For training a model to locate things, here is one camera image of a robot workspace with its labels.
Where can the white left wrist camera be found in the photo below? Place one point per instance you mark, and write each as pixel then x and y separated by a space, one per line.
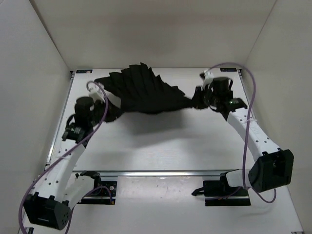
pixel 97 95

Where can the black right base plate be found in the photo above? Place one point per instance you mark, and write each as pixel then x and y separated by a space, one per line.
pixel 219 193

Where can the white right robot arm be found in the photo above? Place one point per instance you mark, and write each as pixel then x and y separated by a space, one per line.
pixel 273 166

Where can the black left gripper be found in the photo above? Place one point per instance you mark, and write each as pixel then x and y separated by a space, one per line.
pixel 98 103

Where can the aluminium table edge rail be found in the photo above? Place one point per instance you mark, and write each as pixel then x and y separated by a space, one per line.
pixel 154 173

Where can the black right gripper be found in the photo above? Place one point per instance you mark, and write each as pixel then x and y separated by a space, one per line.
pixel 197 99

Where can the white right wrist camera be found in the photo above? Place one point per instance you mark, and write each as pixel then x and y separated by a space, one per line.
pixel 207 77

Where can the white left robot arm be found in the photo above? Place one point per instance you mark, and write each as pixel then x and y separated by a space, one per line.
pixel 49 201

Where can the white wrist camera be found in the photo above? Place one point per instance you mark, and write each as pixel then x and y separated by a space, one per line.
pixel 97 95
pixel 207 77

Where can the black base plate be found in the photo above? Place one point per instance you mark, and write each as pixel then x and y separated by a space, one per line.
pixel 104 191
pixel 219 193

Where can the black pleated skirt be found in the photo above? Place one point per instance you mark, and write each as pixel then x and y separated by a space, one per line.
pixel 141 91

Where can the left corner marker sticker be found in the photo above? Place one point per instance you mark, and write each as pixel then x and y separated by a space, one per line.
pixel 84 71

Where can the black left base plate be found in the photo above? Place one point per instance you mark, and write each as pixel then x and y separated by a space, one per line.
pixel 104 191

